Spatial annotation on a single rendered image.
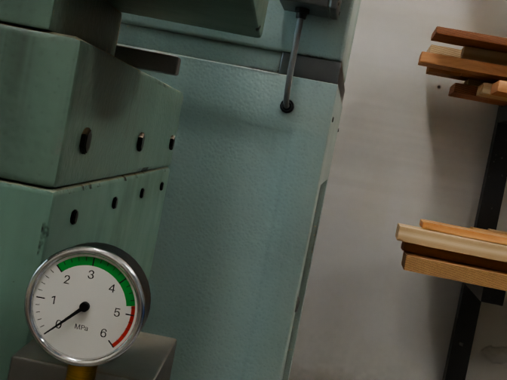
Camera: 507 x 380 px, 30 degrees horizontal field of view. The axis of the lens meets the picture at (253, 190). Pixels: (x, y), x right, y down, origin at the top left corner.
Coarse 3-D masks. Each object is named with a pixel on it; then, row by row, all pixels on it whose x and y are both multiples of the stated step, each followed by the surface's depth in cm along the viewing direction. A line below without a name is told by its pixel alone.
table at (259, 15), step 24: (120, 0) 67; (144, 0) 65; (168, 0) 62; (192, 0) 60; (216, 0) 58; (240, 0) 56; (264, 0) 67; (192, 24) 74; (216, 24) 71; (240, 24) 68
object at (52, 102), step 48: (0, 48) 55; (48, 48) 54; (96, 48) 59; (0, 96) 55; (48, 96) 55; (96, 96) 61; (144, 96) 82; (0, 144) 55; (48, 144) 55; (96, 144) 64; (144, 144) 87
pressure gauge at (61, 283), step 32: (64, 256) 49; (96, 256) 49; (128, 256) 51; (32, 288) 49; (64, 288) 49; (96, 288) 49; (128, 288) 49; (32, 320) 49; (96, 320) 49; (128, 320) 49; (64, 352) 49; (96, 352) 49
